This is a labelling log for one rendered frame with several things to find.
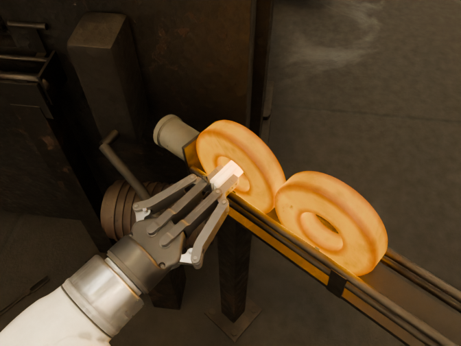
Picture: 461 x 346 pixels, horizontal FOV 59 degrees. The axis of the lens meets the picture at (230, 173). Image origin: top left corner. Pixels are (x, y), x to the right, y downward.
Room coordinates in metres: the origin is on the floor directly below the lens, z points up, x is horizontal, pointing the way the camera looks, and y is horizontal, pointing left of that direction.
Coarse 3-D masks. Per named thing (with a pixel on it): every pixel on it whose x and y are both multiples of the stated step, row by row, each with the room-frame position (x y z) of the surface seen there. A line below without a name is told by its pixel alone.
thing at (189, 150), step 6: (186, 144) 0.40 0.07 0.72; (192, 144) 0.40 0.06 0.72; (186, 150) 0.39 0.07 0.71; (192, 150) 0.40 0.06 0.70; (186, 156) 0.39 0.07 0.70; (192, 156) 0.39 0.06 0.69; (186, 162) 0.39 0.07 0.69; (192, 162) 0.39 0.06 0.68; (198, 162) 0.40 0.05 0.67; (198, 168) 0.40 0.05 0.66
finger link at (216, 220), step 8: (224, 200) 0.29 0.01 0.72; (216, 208) 0.28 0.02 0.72; (224, 208) 0.28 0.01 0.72; (216, 216) 0.27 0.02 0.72; (224, 216) 0.28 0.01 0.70; (208, 224) 0.26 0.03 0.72; (216, 224) 0.26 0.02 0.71; (208, 232) 0.25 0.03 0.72; (216, 232) 0.26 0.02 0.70; (200, 240) 0.24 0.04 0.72; (208, 240) 0.24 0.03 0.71; (200, 248) 0.23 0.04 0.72; (192, 256) 0.22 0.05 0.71; (200, 256) 0.22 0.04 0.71
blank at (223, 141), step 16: (208, 128) 0.39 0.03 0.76; (224, 128) 0.37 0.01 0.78; (240, 128) 0.37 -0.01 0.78; (208, 144) 0.38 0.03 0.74; (224, 144) 0.36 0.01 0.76; (240, 144) 0.34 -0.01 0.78; (256, 144) 0.35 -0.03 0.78; (208, 160) 0.38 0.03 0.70; (224, 160) 0.38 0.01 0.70; (240, 160) 0.34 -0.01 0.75; (256, 160) 0.33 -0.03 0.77; (272, 160) 0.33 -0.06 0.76; (240, 176) 0.37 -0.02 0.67; (256, 176) 0.32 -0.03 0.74; (272, 176) 0.31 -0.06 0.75; (240, 192) 0.34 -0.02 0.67; (256, 192) 0.32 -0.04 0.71; (272, 192) 0.30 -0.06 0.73; (272, 208) 0.30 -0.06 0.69
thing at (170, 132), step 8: (160, 120) 0.47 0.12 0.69; (168, 120) 0.47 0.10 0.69; (176, 120) 0.47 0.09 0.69; (160, 128) 0.46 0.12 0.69; (168, 128) 0.45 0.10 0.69; (176, 128) 0.45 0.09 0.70; (184, 128) 0.45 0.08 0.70; (192, 128) 0.45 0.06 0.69; (160, 136) 0.45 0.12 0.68; (168, 136) 0.44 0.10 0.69; (176, 136) 0.44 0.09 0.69; (184, 136) 0.43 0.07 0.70; (192, 136) 0.43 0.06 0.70; (160, 144) 0.44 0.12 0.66; (168, 144) 0.43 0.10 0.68; (176, 144) 0.42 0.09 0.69; (184, 144) 0.42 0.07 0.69; (176, 152) 0.42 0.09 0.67; (184, 160) 0.40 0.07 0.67
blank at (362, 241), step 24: (288, 192) 0.28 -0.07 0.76; (312, 192) 0.26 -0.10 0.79; (336, 192) 0.26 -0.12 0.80; (288, 216) 0.28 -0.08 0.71; (312, 216) 0.28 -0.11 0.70; (336, 216) 0.24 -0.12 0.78; (360, 216) 0.23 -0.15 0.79; (312, 240) 0.25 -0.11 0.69; (336, 240) 0.25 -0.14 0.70; (360, 240) 0.21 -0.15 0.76; (384, 240) 0.22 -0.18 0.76; (360, 264) 0.20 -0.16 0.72
